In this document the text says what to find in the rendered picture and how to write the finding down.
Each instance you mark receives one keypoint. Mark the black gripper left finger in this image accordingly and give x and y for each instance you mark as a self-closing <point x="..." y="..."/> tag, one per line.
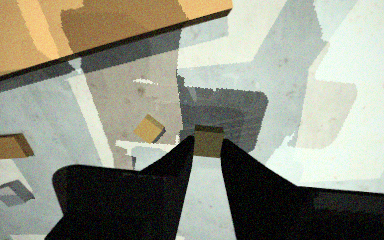
<point x="156" y="193"/>

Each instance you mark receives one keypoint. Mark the yellow block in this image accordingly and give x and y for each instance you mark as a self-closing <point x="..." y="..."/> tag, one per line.
<point x="208" y="141"/>
<point x="148" y="129"/>

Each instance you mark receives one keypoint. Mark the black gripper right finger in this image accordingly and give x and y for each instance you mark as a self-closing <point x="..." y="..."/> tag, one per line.
<point x="266" y="206"/>

